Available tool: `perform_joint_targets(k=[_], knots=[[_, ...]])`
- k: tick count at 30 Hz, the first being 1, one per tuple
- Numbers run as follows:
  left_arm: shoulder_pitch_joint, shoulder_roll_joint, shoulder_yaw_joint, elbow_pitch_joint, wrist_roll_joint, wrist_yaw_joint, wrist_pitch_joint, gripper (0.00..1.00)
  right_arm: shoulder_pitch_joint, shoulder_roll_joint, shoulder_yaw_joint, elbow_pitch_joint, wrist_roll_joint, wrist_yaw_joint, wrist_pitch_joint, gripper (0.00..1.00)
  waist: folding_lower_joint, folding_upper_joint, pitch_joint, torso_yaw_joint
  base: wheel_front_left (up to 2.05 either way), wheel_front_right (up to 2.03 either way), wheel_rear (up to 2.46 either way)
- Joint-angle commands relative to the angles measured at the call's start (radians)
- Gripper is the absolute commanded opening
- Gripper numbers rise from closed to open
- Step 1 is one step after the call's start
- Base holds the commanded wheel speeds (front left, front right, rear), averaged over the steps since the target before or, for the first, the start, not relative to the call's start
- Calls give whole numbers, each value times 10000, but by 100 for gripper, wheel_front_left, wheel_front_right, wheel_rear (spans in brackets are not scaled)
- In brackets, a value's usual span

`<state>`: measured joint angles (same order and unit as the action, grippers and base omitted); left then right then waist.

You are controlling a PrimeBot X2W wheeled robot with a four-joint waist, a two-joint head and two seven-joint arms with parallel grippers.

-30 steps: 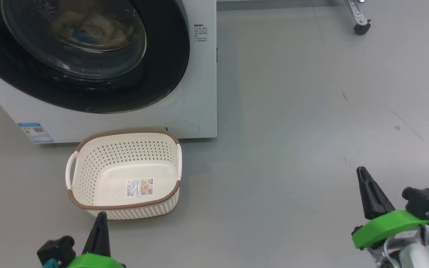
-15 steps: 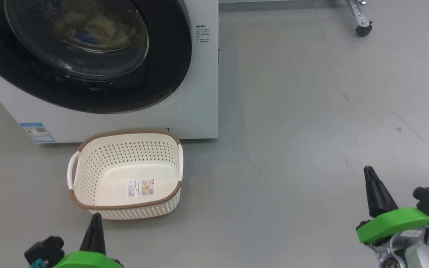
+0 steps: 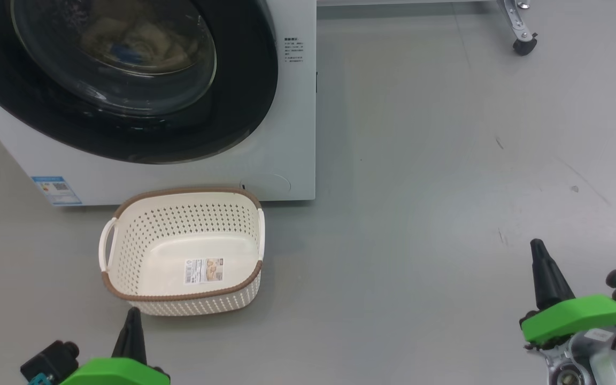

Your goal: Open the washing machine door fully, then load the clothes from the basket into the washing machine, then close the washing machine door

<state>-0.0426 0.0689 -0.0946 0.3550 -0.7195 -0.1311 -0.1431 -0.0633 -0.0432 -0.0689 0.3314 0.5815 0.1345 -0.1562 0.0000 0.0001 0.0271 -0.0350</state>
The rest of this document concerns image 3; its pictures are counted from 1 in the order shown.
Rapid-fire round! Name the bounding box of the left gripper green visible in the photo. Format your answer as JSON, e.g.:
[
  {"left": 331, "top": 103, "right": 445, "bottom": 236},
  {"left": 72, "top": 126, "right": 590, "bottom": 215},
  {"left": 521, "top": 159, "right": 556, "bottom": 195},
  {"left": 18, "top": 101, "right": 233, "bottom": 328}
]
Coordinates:
[{"left": 59, "top": 307, "right": 171, "bottom": 385}]

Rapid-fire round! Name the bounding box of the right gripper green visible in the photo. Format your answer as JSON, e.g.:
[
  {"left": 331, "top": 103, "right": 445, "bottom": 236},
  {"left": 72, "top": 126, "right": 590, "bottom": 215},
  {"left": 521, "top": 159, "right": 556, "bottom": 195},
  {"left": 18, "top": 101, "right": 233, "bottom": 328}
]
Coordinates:
[{"left": 519, "top": 238, "right": 616, "bottom": 345}]

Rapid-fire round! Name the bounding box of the washing machine door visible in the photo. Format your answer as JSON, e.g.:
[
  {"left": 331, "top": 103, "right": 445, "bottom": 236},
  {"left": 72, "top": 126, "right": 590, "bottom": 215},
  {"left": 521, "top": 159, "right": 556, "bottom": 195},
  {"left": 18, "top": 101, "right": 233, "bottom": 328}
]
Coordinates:
[{"left": 0, "top": 0, "right": 279, "bottom": 165}]

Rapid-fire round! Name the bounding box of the cream garment with bear print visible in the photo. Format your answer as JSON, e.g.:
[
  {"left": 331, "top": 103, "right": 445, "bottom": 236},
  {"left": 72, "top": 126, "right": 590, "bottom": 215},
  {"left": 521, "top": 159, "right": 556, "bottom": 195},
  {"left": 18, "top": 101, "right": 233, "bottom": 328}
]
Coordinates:
[{"left": 99, "top": 29, "right": 196, "bottom": 70}]

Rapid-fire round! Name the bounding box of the white front-load washing machine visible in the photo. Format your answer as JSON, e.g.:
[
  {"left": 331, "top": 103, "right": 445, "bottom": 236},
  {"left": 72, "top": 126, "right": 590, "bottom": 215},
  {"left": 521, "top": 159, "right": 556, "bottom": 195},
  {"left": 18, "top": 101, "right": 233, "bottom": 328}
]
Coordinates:
[{"left": 0, "top": 0, "right": 318, "bottom": 207}]

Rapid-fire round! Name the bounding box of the cream perforated laundry basket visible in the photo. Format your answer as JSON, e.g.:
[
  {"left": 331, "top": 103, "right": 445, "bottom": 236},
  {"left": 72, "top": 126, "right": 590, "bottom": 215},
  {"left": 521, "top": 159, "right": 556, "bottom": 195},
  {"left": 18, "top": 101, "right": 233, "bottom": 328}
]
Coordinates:
[{"left": 98, "top": 187, "right": 266, "bottom": 317}]

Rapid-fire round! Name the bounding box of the basket bottom product sticker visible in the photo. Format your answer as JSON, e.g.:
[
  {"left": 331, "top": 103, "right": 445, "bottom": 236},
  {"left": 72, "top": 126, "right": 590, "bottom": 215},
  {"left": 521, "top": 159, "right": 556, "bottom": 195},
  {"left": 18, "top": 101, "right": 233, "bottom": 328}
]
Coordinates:
[{"left": 183, "top": 257, "right": 226, "bottom": 285}]

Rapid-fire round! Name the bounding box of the blue energy label sticker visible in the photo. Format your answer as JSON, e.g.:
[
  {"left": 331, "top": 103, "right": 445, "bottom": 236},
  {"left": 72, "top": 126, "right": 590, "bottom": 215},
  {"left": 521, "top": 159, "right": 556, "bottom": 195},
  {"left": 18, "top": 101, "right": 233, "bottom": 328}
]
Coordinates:
[{"left": 31, "top": 175, "right": 82, "bottom": 206}]

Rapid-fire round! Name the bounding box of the black caster wheel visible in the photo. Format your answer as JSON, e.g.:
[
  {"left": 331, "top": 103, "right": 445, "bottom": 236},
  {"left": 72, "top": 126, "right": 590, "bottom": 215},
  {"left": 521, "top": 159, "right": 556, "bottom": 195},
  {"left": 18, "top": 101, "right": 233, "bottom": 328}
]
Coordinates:
[{"left": 512, "top": 33, "right": 538, "bottom": 56}]

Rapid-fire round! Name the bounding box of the grey metal frame leg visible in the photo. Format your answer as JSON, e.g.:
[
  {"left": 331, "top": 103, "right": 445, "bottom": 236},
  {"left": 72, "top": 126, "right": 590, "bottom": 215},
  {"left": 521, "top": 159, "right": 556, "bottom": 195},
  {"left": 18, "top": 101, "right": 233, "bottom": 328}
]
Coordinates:
[{"left": 498, "top": 0, "right": 538, "bottom": 41}]

